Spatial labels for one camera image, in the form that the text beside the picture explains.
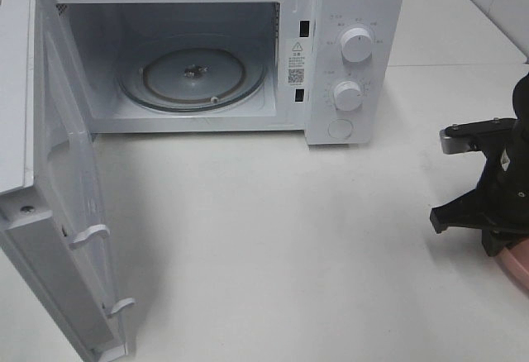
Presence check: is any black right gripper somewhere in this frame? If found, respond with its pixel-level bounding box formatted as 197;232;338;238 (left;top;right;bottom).
431;118;528;256

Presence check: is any pink round plate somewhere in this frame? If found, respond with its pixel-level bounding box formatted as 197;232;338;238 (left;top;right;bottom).
498;240;529;289

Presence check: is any round white door button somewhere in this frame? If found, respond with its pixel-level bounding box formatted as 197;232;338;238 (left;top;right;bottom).
327;119;354;140

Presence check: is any white microwave door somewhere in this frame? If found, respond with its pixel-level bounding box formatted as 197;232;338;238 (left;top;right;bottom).
1;0;135;361

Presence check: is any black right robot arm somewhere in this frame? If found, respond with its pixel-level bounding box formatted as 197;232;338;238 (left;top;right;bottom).
430;76;528;256

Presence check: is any lower white microwave knob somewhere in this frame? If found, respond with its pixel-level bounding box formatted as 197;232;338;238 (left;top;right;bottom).
333;81;363;112

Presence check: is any white microwave knob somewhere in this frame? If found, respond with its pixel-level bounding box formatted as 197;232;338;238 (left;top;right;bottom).
333;81;363;112
339;26;374;63

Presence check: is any upper white microwave knob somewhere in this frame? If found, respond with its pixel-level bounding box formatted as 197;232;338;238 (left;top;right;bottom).
339;26;374;63

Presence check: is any white microwave oven body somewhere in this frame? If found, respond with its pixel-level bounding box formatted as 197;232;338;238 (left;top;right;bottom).
58;0;403;145

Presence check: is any white warning label sticker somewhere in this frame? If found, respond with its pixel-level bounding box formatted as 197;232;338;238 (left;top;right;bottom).
285;38;308;87

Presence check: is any glass microwave turntable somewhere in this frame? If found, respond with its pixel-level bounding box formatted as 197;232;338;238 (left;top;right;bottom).
117;47;266;113

